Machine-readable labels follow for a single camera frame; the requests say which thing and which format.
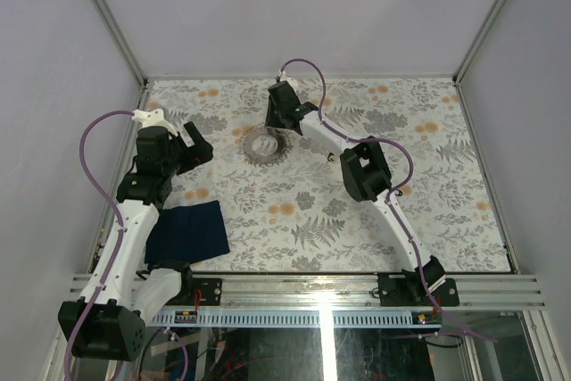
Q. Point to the aluminium frame post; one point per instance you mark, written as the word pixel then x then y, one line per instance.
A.
pixel 484 29
pixel 118 38

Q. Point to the aluminium front rail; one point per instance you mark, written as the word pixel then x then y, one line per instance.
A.
pixel 472 292

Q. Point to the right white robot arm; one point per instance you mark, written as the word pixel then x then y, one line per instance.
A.
pixel 367 179

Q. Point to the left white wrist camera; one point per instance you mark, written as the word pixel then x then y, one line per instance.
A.
pixel 155 118

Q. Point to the left aluminium frame post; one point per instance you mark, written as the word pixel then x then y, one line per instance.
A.
pixel 118 38

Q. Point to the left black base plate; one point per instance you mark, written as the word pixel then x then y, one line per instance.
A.
pixel 202 291

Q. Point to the silver keyring holder with rings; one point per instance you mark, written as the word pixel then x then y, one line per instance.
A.
pixel 266 147

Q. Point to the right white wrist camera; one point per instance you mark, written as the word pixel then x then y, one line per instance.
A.
pixel 282 76

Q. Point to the slotted grey cable duct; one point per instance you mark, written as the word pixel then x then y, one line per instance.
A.
pixel 294 319

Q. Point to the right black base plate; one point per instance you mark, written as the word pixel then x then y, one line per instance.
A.
pixel 396 290

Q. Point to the dark blue cloth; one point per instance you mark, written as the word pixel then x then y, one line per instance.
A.
pixel 189 234

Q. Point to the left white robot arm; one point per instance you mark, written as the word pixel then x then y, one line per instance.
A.
pixel 108 320

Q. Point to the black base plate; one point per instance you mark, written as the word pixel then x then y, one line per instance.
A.
pixel 202 291
pixel 396 290

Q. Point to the right aluminium frame post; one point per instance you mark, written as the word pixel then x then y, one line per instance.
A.
pixel 484 29

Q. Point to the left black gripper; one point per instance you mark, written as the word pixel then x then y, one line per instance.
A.
pixel 196 154

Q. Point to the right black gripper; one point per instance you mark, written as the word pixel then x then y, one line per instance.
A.
pixel 270 120

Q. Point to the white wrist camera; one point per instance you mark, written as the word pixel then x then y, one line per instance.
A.
pixel 282 76
pixel 155 118

